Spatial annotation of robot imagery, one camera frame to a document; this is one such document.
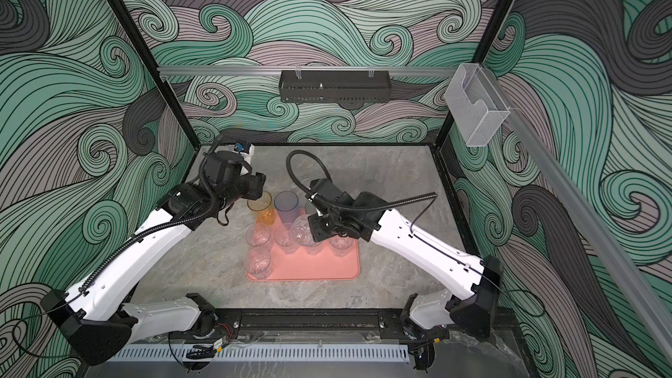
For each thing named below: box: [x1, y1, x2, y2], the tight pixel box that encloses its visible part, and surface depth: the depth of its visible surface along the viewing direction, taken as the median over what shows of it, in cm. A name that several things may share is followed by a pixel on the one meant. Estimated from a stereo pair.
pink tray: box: [246, 224, 361, 281], surface depth 87 cm
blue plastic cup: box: [273, 189, 300, 226], surface depth 87 cm
